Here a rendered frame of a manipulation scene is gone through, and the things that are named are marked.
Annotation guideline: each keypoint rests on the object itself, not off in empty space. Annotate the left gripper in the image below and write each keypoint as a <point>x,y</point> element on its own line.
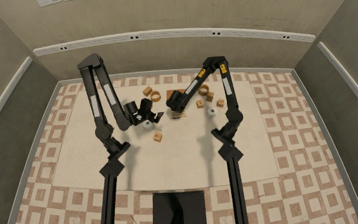
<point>153,119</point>

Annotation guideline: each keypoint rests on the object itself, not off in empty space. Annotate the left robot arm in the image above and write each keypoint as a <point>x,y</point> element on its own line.
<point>124,117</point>

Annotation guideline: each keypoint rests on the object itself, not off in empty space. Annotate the small wooden pallet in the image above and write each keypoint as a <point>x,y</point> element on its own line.
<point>177,115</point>

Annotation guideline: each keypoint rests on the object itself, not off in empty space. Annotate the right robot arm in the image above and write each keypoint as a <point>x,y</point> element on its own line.
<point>178,100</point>

